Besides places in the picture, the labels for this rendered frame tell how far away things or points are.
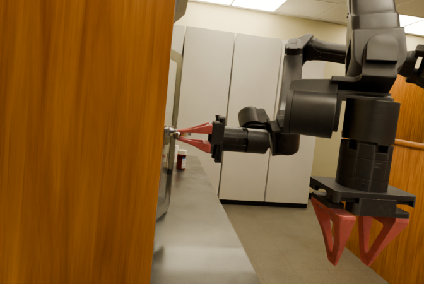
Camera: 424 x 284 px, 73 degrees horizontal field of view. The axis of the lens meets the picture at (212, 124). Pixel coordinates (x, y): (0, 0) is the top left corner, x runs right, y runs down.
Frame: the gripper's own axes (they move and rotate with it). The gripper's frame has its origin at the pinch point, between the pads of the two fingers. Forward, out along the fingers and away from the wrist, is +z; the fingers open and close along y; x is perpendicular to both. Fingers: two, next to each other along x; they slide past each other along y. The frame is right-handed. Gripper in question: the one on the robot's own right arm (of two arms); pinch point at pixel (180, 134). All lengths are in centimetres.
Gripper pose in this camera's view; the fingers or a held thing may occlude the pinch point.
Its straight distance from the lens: 64.7
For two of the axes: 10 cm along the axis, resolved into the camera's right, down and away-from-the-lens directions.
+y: 1.0, -9.9, -0.9
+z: -9.9, -0.9, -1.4
